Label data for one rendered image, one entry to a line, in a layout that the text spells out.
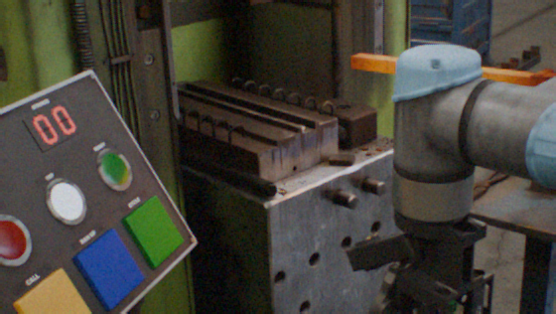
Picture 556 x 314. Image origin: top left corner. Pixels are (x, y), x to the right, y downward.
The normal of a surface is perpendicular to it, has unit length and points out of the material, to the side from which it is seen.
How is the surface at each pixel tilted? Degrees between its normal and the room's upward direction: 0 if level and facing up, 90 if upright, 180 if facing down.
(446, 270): 90
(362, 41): 90
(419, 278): 0
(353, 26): 90
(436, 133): 95
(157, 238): 60
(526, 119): 54
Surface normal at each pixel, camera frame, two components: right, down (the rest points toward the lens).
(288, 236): 0.68, 0.25
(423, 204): -0.39, 0.36
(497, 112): -0.58, -0.33
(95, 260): 0.78, -0.37
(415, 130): -0.65, 0.35
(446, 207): 0.21, 0.37
